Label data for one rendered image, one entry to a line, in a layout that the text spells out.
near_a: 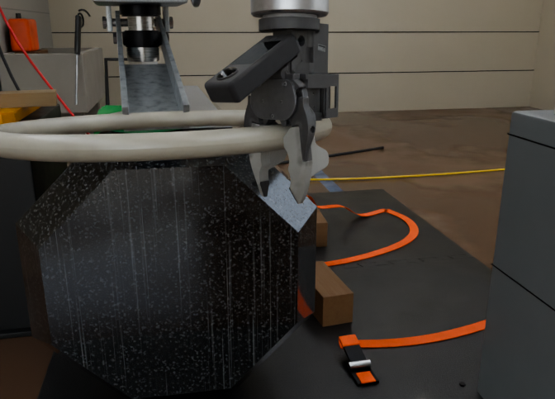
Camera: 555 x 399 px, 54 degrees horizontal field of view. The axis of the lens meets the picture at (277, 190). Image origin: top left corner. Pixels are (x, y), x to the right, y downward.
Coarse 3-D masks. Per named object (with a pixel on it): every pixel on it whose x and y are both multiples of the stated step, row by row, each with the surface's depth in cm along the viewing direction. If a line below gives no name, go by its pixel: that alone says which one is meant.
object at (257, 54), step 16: (256, 48) 61; (272, 48) 59; (288, 48) 60; (240, 64) 58; (256, 64) 57; (272, 64) 59; (208, 80) 58; (224, 80) 56; (240, 80) 56; (256, 80) 57; (224, 96) 57; (240, 96) 56
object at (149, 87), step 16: (128, 64) 129; (144, 64) 130; (160, 64) 131; (176, 64) 119; (128, 80) 121; (144, 80) 121; (160, 80) 122; (176, 80) 111; (128, 96) 113; (144, 96) 114; (160, 96) 114; (176, 96) 112; (128, 112) 99; (144, 128) 101; (160, 128) 102; (176, 128) 103
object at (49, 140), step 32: (0, 128) 74; (32, 128) 84; (64, 128) 90; (96, 128) 95; (128, 128) 99; (256, 128) 61; (288, 128) 64; (320, 128) 70; (32, 160) 60; (64, 160) 58; (96, 160) 57; (128, 160) 57
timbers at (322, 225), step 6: (318, 210) 282; (318, 216) 272; (318, 222) 264; (324, 222) 264; (318, 228) 264; (324, 228) 264; (318, 234) 265; (324, 234) 265; (318, 240) 266; (324, 240) 266; (318, 246) 267; (324, 246) 267
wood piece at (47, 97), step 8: (0, 96) 189; (8, 96) 190; (16, 96) 190; (24, 96) 191; (32, 96) 192; (40, 96) 193; (48, 96) 194; (56, 96) 201; (0, 104) 189; (8, 104) 190; (16, 104) 191; (24, 104) 192; (32, 104) 193; (40, 104) 194; (48, 104) 194; (56, 104) 196
